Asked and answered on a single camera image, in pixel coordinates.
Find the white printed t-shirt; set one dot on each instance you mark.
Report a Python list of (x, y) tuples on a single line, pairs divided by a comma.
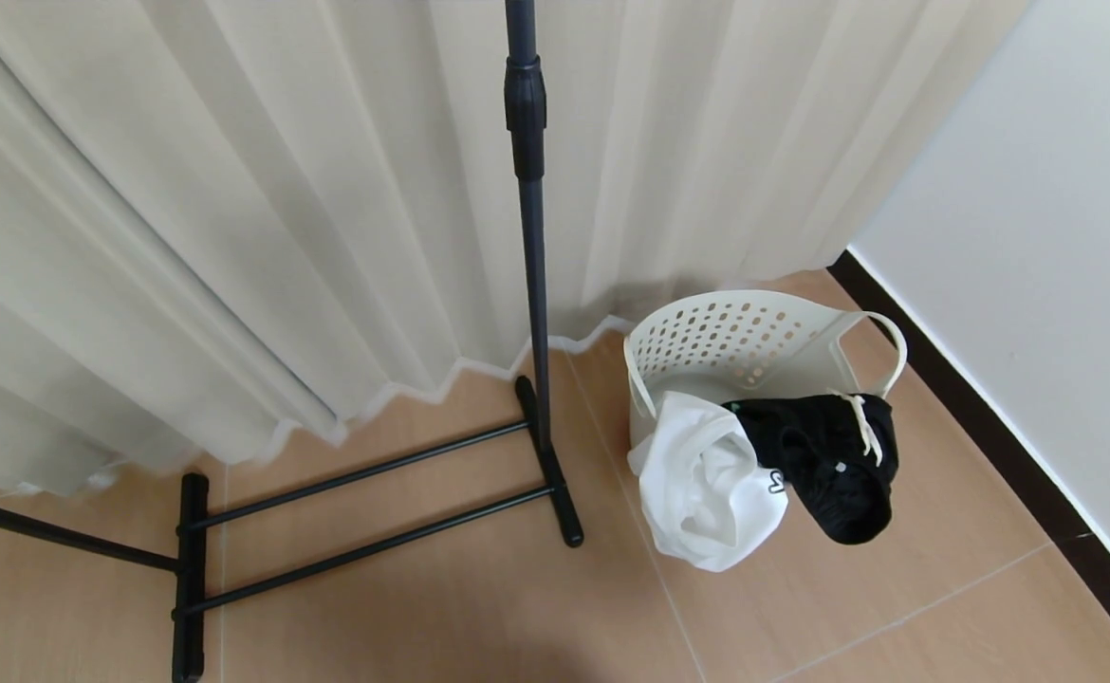
[(697, 484)]

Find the black clothes rack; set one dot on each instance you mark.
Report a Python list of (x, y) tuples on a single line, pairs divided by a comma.
[(536, 285)]

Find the white laundry basket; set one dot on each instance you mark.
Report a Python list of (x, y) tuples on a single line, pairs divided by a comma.
[(735, 341)]

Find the black garment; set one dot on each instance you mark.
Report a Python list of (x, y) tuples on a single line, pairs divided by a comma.
[(830, 474)]

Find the beige curtain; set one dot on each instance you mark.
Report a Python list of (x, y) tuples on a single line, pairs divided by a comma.
[(232, 190)]

